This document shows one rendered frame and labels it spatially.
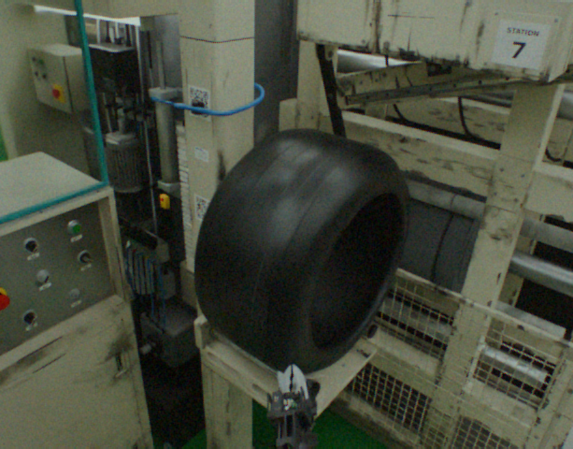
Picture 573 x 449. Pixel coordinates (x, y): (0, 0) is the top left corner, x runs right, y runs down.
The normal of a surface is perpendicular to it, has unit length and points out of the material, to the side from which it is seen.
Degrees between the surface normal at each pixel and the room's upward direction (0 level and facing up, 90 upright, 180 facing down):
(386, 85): 90
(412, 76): 90
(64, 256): 90
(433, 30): 90
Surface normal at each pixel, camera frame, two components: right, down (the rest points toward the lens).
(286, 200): -0.37, -0.45
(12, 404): 0.77, 0.33
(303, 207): -0.14, -0.37
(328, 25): -0.63, 0.36
